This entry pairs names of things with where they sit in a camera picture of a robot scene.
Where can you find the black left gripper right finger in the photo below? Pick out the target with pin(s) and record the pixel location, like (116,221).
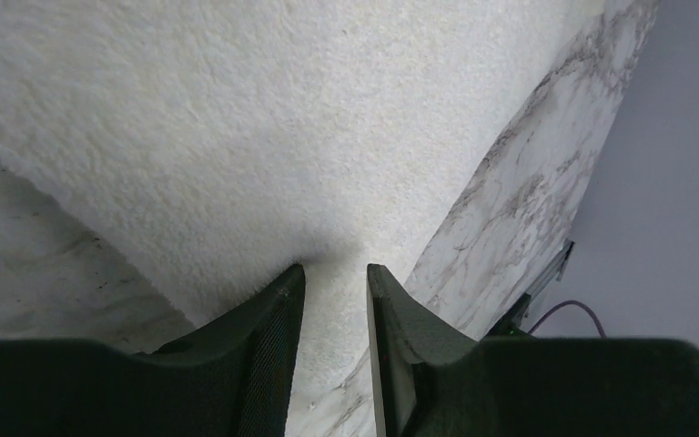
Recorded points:
(429,379)

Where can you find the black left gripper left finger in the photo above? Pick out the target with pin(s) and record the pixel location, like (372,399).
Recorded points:
(232,377)

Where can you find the cream white towel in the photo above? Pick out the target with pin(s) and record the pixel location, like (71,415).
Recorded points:
(167,159)

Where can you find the aluminium rail frame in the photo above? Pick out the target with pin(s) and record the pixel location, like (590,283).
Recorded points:
(510,323)

